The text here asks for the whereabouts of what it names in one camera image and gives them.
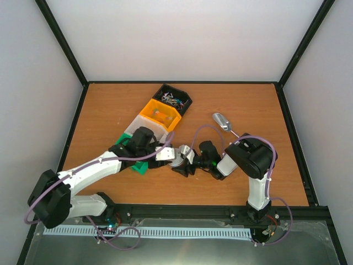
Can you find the yellow plastic bin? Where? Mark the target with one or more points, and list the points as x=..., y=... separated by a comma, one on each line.
x=162, y=114

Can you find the silver metal scoop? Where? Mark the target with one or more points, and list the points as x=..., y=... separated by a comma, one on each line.
x=224, y=123

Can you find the black plastic bin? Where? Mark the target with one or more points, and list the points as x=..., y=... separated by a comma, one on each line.
x=173, y=97

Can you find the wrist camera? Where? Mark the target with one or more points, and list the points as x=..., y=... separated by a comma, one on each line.
x=165, y=154
x=187, y=153

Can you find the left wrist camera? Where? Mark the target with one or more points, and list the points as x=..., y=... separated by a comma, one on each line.
x=165, y=154

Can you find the clear plastic cup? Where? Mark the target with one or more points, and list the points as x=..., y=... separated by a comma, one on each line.
x=178, y=161

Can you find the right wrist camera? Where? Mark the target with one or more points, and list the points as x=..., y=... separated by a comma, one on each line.
x=187, y=153

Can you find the green plastic bin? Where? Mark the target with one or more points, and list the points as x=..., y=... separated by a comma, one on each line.
x=139, y=167

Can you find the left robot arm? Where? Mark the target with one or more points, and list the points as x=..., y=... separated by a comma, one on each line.
x=55, y=198

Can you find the light blue cable duct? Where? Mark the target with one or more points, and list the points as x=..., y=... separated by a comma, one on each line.
x=159, y=232

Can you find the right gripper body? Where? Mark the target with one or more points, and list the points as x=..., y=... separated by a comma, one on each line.
x=206, y=164

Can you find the white round lid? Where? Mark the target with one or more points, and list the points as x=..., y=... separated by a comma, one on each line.
x=177, y=151

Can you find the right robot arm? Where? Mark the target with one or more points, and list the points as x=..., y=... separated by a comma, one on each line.
x=255, y=157

